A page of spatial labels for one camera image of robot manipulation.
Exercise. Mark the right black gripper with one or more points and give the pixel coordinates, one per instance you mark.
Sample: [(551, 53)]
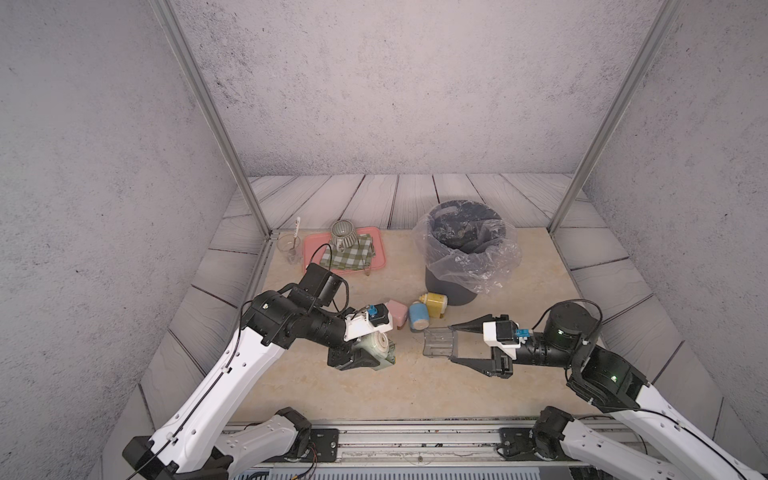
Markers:
[(500, 364)]

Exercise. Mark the right metal frame post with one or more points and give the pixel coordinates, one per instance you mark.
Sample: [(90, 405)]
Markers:
[(642, 62)]

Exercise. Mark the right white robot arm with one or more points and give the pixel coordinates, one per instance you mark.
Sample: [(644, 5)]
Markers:
[(608, 382)]

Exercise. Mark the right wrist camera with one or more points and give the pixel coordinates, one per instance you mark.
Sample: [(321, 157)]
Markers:
[(506, 336)]

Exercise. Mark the pink pencil sharpener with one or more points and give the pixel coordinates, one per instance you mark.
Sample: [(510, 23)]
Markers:
[(399, 313)]

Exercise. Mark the metal frame post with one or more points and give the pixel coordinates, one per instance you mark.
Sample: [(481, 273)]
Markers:
[(177, 40), (642, 62)]

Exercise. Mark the green white pencil sharpener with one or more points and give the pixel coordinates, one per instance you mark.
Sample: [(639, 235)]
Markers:
[(381, 348)]

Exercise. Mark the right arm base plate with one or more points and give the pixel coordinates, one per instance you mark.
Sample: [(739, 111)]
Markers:
[(520, 444)]

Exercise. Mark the clear glass with stick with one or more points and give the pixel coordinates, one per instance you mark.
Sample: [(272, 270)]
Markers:
[(288, 244)]

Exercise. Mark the ribbed grey cup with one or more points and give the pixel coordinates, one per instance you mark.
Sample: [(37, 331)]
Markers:
[(343, 235)]

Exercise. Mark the clear plastic bin liner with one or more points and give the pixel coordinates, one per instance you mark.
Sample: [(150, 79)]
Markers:
[(492, 258)]

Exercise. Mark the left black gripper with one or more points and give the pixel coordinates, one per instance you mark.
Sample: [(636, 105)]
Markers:
[(343, 355)]

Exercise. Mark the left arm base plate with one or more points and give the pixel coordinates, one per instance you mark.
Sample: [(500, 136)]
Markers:
[(318, 444)]

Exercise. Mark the green checkered cloth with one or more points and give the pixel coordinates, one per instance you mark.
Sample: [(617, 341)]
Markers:
[(358, 257)]

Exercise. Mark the aluminium mounting rail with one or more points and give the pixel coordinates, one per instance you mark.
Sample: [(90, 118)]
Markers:
[(424, 449)]

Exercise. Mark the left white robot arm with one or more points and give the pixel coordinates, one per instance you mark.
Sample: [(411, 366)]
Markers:
[(192, 444)]

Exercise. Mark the dark grey trash bin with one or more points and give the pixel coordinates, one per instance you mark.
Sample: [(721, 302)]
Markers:
[(462, 252)]

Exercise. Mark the left metal frame post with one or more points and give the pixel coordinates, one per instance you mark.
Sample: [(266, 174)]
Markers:
[(177, 40)]

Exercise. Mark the pink plastic tray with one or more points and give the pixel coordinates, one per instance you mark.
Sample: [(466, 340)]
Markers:
[(315, 244)]

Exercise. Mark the clear sharpener shavings tray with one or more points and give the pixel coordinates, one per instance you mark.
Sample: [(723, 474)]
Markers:
[(440, 342)]

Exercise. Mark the blue pencil sharpener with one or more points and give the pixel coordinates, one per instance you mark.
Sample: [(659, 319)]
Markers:
[(419, 318)]

